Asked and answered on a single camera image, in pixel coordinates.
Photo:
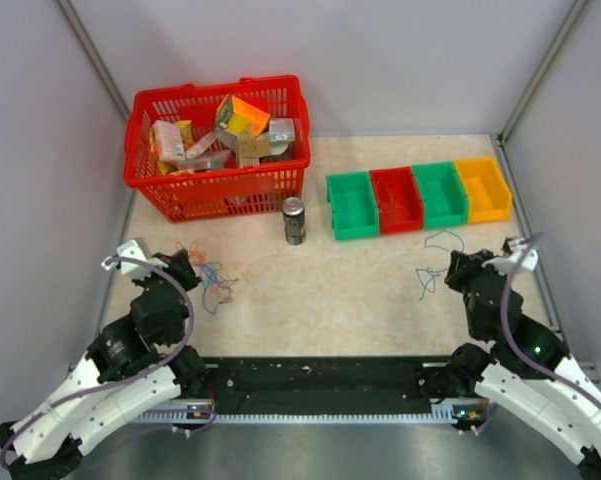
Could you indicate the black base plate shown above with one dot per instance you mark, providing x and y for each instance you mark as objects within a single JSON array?
[{"x": 327, "y": 385}]

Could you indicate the yellow storage bin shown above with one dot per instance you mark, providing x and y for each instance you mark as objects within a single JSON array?
[{"x": 489, "y": 196}]

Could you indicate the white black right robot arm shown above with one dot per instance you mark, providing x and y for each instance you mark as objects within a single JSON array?
[{"x": 520, "y": 364}]

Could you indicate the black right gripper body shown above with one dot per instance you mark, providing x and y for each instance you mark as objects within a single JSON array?
[{"x": 459, "y": 277}]

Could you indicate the black drink can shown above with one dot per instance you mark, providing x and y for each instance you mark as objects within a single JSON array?
[{"x": 293, "y": 211}]

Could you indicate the red plastic shopping basket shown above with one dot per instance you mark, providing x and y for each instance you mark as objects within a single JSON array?
[{"x": 231, "y": 191}]

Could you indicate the red storage bin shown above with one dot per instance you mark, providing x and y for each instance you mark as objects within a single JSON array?
[{"x": 398, "y": 200}]

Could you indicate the brown cardboard box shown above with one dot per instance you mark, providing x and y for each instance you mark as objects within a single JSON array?
[{"x": 251, "y": 149}]

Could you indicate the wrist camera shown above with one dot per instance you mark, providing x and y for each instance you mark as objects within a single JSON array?
[
  {"x": 514, "y": 251},
  {"x": 134, "y": 260}
]

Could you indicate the orange green juice carton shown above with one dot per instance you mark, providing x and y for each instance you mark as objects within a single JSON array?
[{"x": 238, "y": 117}]

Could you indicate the left green storage bin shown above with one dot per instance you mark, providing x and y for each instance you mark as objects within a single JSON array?
[{"x": 353, "y": 206}]

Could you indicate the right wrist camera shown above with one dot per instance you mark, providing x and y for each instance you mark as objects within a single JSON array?
[{"x": 514, "y": 251}]

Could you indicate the white teal round tub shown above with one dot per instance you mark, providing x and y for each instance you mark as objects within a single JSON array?
[{"x": 281, "y": 131}]

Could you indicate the aluminium frame post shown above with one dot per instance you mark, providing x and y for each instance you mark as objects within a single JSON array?
[{"x": 80, "y": 32}]

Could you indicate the green storage bin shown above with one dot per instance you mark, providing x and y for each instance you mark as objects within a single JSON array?
[
  {"x": 353, "y": 206},
  {"x": 444, "y": 199}
]

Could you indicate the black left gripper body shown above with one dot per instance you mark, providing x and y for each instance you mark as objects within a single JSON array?
[{"x": 187, "y": 278}]

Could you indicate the yellow snack packet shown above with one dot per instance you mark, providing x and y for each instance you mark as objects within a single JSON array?
[{"x": 185, "y": 128}]

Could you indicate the pink white snack box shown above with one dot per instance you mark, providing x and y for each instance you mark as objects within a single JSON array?
[{"x": 168, "y": 141}]

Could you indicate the clear plastic wrapped pack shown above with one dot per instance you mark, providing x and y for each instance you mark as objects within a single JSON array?
[{"x": 201, "y": 146}]

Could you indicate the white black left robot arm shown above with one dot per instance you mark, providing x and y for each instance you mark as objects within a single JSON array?
[{"x": 135, "y": 363}]

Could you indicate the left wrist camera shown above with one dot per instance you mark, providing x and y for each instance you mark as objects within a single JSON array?
[{"x": 134, "y": 260}]

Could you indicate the right green storage bin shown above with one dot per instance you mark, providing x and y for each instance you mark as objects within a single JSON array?
[{"x": 444, "y": 199}]

